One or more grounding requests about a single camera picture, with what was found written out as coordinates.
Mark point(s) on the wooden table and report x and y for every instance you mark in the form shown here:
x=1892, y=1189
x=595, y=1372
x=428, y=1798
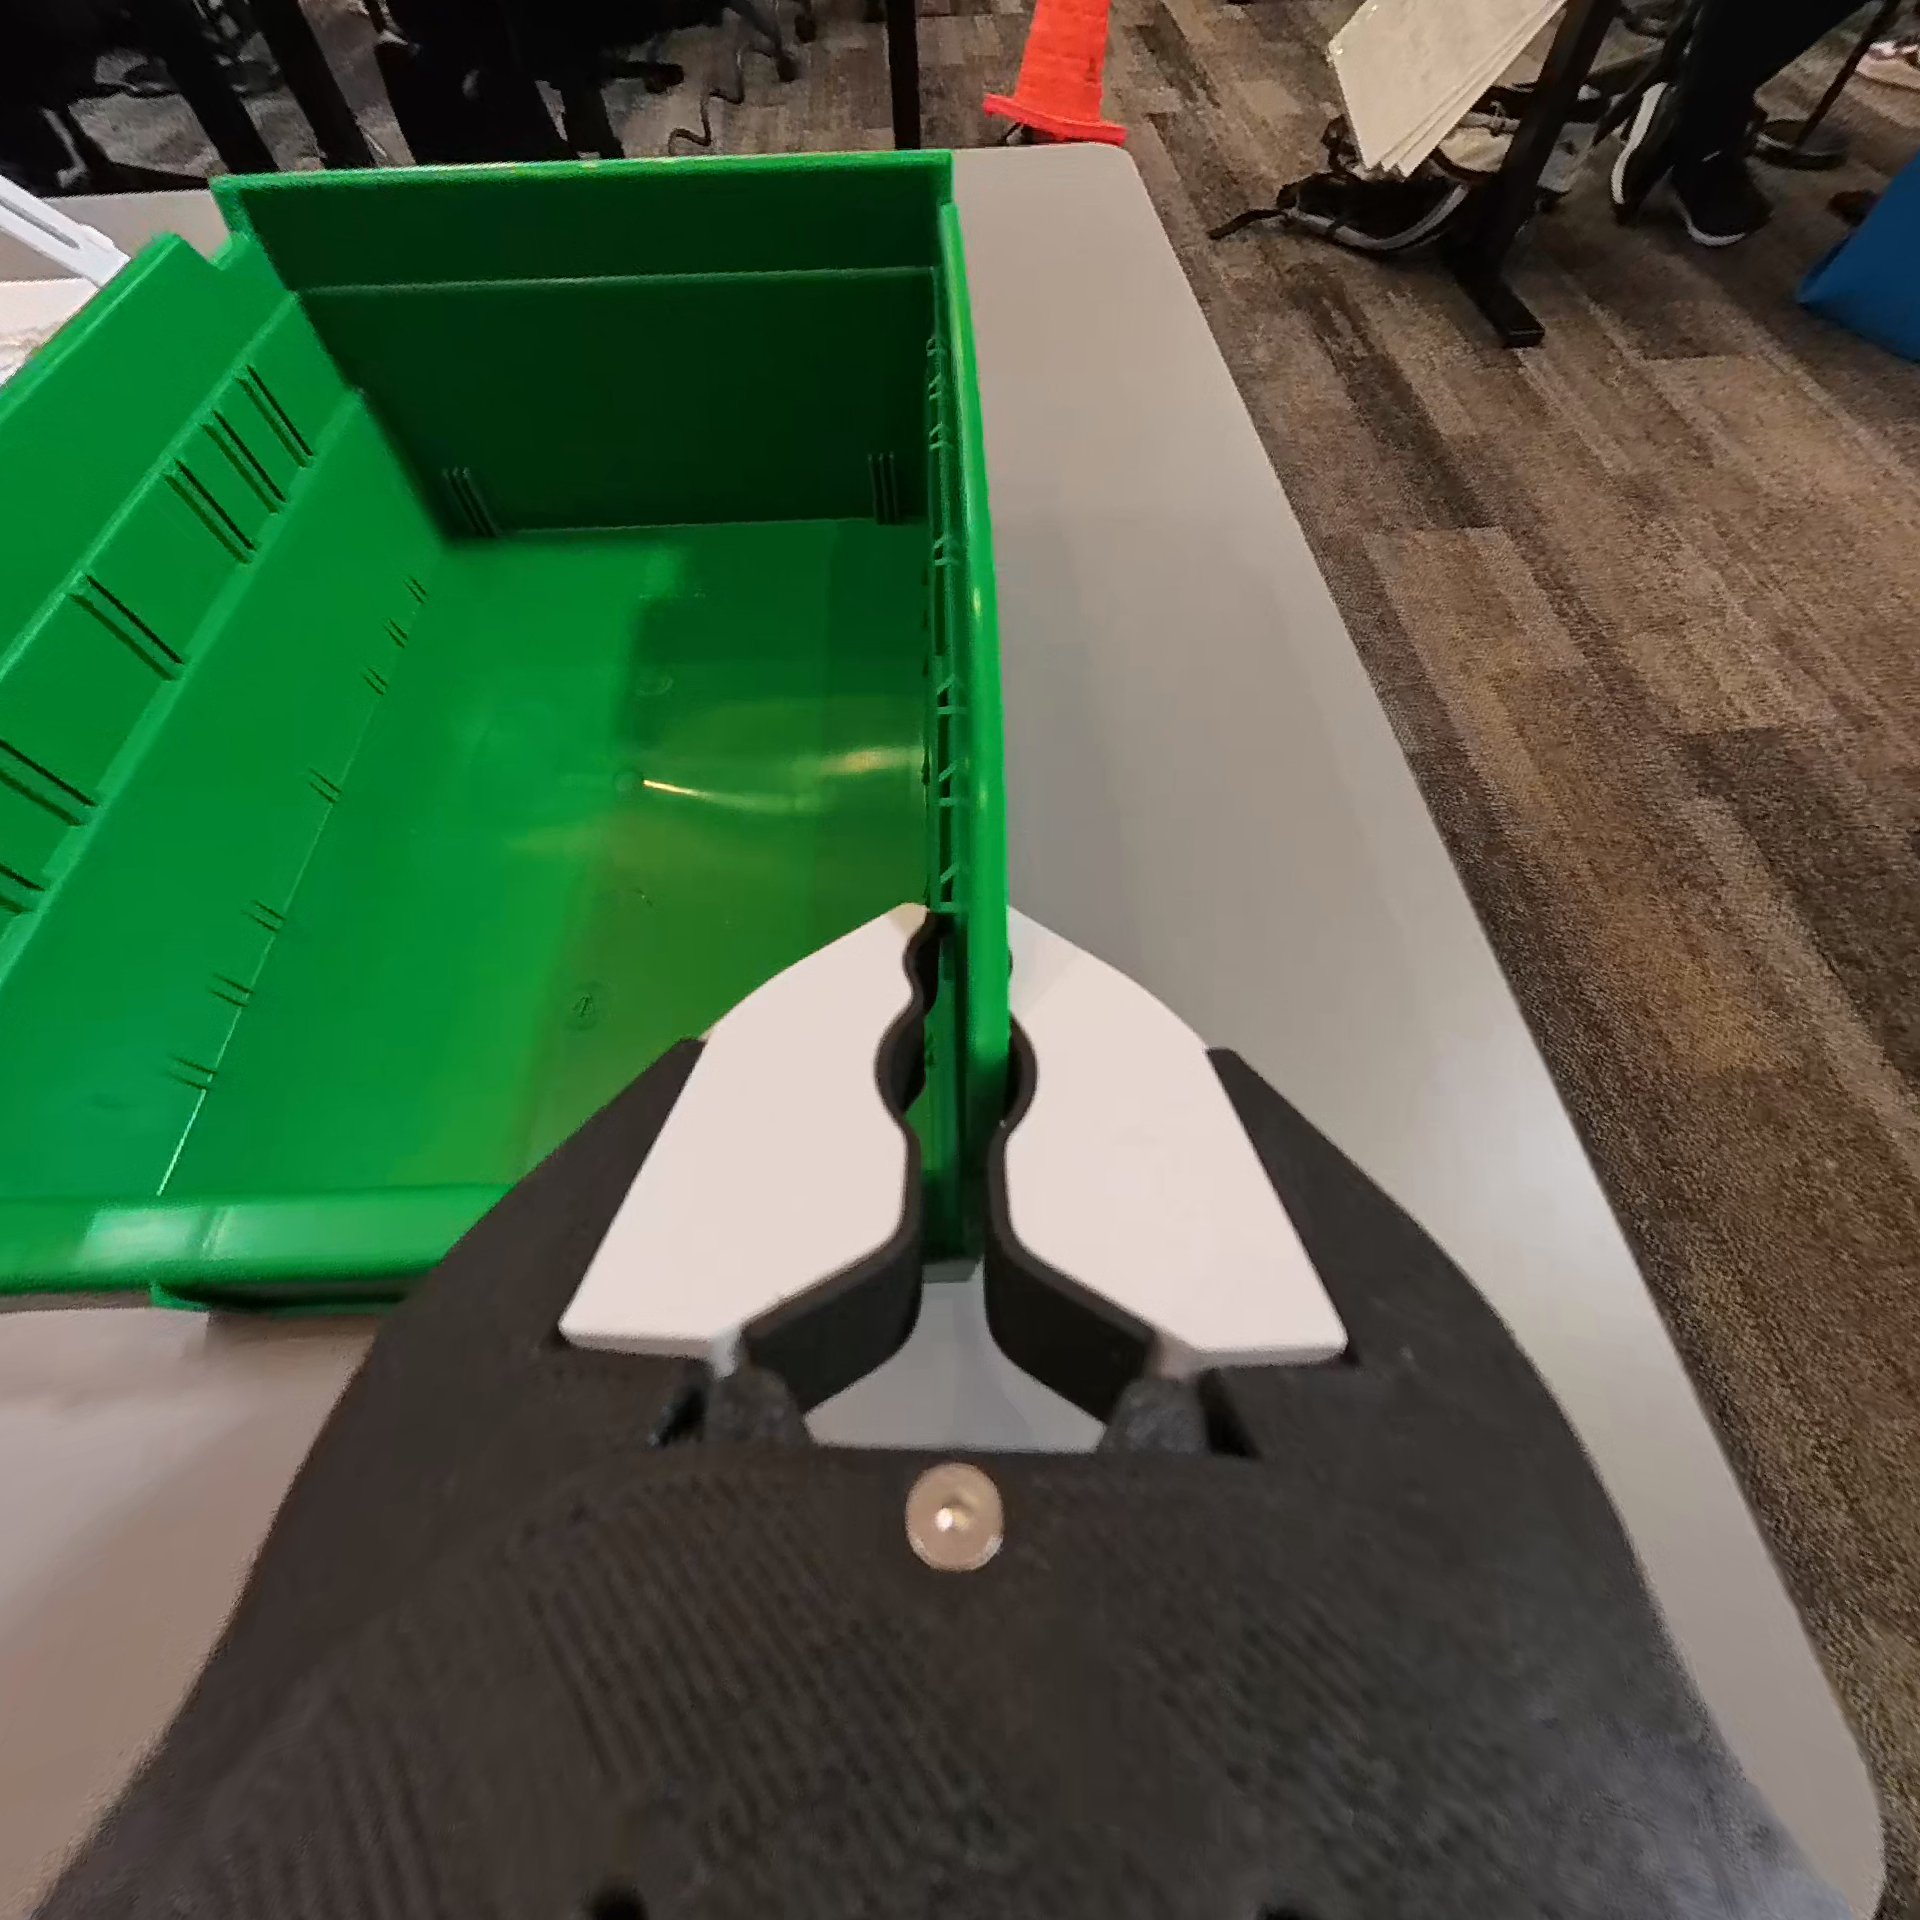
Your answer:
x=1515, y=196

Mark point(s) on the blue plastic bin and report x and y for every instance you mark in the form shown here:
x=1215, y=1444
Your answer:
x=1875, y=285

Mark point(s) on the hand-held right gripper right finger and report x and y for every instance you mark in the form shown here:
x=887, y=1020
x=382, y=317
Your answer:
x=1171, y=1202

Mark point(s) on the laminated paper sheet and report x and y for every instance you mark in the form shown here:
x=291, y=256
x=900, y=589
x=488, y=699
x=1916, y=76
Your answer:
x=23, y=317

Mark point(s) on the black office chair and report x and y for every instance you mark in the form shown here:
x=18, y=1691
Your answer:
x=495, y=76

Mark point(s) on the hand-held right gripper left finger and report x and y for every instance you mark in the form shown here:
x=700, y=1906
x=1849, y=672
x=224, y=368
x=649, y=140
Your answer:
x=734, y=1184

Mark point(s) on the grey panel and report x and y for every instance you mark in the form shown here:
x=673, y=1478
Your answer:
x=1441, y=76

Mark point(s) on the green plastic bin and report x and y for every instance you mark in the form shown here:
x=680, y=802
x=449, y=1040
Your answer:
x=450, y=826

